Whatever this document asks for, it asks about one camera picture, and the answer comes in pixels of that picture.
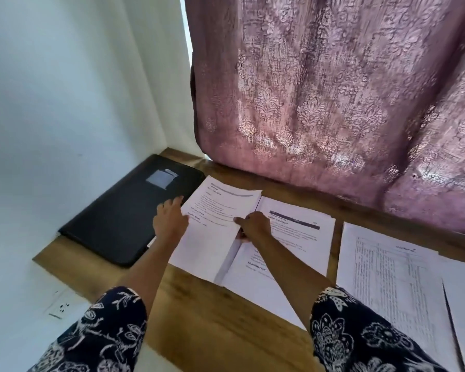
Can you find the person's right hand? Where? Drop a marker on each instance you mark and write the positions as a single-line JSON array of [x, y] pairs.
[[257, 228]]

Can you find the person's left hand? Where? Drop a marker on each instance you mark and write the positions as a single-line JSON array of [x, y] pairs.
[[170, 222]]

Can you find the grey-header text paper pile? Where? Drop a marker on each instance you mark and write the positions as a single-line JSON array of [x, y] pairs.
[[209, 244]]

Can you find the black folder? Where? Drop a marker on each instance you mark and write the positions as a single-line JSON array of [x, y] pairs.
[[124, 213]]

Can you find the dark-header text paper pile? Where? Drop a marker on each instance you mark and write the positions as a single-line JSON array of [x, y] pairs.
[[306, 232]]

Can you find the table-print paper pile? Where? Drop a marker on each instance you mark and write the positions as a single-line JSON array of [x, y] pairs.
[[395, 282]]

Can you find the person's left forearm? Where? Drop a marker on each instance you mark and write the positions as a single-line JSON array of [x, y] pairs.
[[151, 271]]

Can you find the person's right forearm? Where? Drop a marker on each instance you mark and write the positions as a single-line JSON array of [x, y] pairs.
[[294, 271]]

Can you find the white curtain lining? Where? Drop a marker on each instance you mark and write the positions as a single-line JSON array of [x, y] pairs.
[[159, 65]]

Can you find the pink patterned curtain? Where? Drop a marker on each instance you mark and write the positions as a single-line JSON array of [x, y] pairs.
[[349, 89]]

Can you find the white wall socket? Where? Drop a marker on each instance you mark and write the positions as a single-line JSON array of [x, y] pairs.
[[60, 307]]

